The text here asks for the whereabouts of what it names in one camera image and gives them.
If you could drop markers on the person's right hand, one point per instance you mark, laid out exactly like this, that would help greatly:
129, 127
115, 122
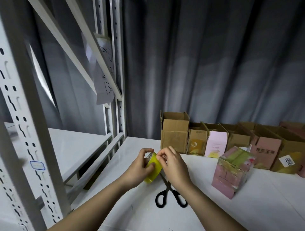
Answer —
175, 167

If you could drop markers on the yellow tape roll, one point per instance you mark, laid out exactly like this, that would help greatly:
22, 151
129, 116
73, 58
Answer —
153, 171

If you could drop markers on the white metal shelf rack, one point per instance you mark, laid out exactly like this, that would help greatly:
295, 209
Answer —
24, 119

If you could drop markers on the person's left forearm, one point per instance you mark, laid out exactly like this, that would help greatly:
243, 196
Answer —
83, 209

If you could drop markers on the handwritten paper sheet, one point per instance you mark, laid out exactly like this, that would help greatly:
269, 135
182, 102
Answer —
105, 54
105, 90

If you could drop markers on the blue rack label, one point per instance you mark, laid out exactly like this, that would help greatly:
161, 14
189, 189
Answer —
37, 165

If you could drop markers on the person's left hand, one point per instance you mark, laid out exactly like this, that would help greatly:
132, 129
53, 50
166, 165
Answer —
136, 170

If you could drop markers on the black scissors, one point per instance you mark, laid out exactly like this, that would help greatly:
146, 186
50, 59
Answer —
170, 195

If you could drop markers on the brown box with barcode label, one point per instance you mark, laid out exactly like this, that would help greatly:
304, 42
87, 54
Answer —
175, 133

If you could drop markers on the taped brown cardboard box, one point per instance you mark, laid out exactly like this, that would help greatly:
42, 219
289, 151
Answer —
198, 143

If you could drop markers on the pink and yellow printed box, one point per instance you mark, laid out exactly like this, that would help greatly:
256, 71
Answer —
217, 143

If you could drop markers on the person's right forearm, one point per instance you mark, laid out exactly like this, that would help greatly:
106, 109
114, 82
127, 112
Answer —
209, 212

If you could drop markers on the brown box with white label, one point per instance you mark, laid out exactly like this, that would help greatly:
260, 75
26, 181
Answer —
238, 138

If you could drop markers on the pink green printed cardboard box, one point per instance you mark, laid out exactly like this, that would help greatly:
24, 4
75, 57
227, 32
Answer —
233, 169

